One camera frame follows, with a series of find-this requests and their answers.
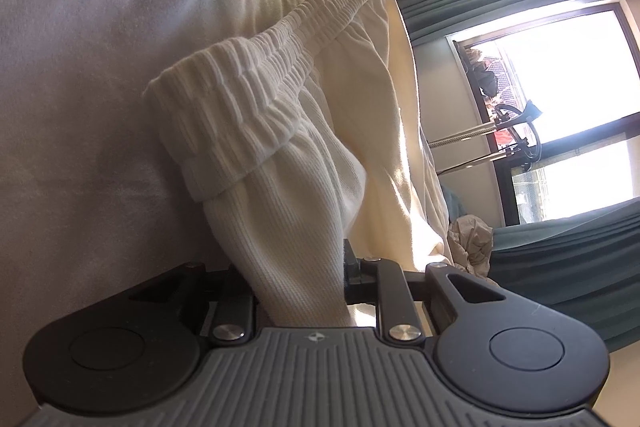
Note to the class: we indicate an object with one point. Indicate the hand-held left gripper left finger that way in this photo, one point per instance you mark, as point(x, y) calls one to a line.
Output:
point(234, 307)

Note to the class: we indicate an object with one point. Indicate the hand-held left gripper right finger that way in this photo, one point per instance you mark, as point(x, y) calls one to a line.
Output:
point(390, 302)

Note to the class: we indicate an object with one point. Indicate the cream ribbed pants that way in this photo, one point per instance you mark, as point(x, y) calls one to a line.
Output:
point(280, 167)

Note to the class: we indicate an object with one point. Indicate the dark framed window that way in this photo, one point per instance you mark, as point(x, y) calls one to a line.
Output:
point(565, 72)

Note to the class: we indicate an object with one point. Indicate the crumpled beige cloth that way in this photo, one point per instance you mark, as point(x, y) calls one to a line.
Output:
point(470, 242)

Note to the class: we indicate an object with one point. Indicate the white bed sheet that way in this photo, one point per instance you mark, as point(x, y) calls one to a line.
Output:
point(85, 72)

